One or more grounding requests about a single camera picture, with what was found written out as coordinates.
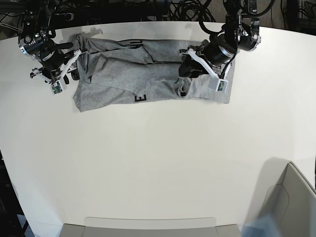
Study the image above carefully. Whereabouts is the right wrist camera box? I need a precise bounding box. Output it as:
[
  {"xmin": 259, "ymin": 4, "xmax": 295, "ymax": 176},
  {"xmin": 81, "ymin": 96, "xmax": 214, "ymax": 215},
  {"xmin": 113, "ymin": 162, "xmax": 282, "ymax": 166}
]
[{"xmin": 50, "ymin": 80, "xmax": 67, "ymax": 95}]

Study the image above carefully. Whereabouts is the grey T-shirt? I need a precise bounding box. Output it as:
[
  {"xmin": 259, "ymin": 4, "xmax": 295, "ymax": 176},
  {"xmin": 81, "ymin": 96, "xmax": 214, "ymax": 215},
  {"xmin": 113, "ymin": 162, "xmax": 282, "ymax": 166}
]
[{"xmin": 72, "ymin": 34, "xmax": 232, "ymax": 112}]

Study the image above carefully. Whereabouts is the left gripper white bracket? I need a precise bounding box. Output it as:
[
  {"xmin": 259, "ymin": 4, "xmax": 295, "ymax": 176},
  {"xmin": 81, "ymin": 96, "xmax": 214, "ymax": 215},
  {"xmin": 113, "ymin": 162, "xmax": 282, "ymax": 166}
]
[{"xmin": 178, "ymin": 40, "xmax": 234, "ymax": 80}]

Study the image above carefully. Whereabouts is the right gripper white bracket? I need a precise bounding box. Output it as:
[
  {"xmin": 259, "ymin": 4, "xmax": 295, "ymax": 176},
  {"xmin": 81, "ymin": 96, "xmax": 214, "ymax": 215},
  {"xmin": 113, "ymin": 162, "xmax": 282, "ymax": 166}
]
[{"xmin": 30, "ymin": 49, "xmax": 81, "ymax": 86}]

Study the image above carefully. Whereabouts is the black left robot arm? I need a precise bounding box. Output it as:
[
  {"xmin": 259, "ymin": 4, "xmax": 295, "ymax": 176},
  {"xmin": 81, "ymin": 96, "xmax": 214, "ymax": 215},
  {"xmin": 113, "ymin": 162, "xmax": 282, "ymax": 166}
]
[{"xmin": 179, "ymin": 0, "xmax": 275, "ymax": 92}]

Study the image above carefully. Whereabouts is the black coiled cable bundle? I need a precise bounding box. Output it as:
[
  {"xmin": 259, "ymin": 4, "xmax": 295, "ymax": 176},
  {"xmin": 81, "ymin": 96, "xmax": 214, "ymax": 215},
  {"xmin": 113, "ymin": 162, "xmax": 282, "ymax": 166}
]
[{"xmin": 167, "ymin": 0, "xmax": 217, "ymax": 23}]

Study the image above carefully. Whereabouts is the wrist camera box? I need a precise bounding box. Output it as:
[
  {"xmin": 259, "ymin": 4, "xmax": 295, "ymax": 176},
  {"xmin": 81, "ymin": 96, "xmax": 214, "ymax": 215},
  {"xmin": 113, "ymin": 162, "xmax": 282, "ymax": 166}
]
[
  {"xmin": 208, "ymin": 79, "xmax": 229, "ymax": 93},
  {"xmin": 50, "ymin": 80, "xmax": 67, "ymax": 95}
]

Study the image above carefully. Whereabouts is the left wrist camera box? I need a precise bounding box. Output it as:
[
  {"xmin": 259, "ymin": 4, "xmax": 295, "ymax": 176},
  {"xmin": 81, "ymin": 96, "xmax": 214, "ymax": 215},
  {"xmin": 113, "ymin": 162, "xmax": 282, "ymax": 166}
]
[{"xmin": 208, "ymin": 79, "xmax": 229, "ymax": 93}]

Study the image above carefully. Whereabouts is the grey bin right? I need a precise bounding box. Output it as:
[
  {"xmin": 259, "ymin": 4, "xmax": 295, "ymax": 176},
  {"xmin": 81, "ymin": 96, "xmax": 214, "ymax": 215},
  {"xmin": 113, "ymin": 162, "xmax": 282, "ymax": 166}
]
[{"xmin": 258, "ymin": 162, "xmax": 316, "ymax": 237}]

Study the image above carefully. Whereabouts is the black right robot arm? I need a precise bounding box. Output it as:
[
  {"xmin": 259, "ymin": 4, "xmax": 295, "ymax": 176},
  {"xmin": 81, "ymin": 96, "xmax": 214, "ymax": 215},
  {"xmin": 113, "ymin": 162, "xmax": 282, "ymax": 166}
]
[{"xmin": 18, "ymin": 0, "xmax": 82, "ymax": 94}]

